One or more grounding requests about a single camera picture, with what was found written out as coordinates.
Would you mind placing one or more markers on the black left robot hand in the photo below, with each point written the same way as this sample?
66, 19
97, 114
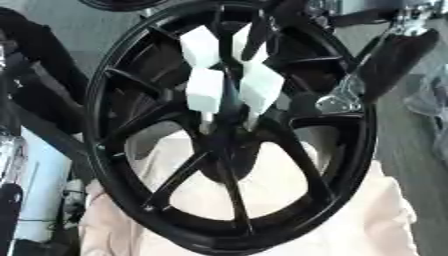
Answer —
41, 50

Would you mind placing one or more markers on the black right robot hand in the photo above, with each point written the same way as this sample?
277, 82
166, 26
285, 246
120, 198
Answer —
396, 60

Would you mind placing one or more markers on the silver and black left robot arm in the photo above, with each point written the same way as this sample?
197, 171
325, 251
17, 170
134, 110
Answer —
10, 160

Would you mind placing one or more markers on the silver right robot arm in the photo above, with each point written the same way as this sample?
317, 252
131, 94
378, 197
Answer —
420, 16

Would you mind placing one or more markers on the white pin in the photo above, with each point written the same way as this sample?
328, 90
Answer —
259, 88
199, 46
204, 90
239, 40

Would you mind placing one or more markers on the black spoked wheel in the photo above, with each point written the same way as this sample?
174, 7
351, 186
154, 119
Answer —
233, 233

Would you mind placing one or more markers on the grey plastic bag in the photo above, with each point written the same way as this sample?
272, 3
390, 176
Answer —
431, 100

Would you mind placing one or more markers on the black round tyre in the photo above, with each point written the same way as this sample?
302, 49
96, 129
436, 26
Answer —
122, 4

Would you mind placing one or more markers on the white upright panel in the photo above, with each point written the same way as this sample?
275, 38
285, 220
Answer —
44, 186

